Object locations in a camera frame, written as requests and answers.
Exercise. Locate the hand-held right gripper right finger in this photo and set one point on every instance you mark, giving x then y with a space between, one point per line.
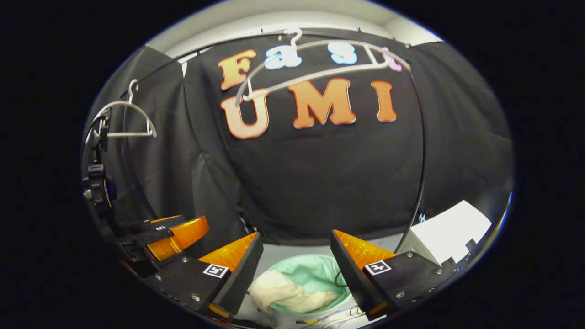
349 269

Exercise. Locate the white clothes hanger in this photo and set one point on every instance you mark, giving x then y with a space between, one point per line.
315 75
132 134

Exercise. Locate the green laundry hamper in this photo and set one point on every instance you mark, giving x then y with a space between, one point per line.
315 274

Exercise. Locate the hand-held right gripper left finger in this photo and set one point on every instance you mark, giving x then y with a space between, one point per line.
244 269

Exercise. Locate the cream jacket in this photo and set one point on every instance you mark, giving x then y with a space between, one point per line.
283 292

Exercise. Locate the black backdrop cloth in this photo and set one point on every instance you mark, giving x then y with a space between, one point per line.
320 183

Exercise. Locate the white box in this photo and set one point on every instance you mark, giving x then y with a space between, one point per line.
452 233

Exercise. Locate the black clothes rail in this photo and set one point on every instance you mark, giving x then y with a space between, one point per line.
423 155

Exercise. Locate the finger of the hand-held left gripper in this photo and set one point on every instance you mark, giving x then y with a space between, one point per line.
183 235
160 224

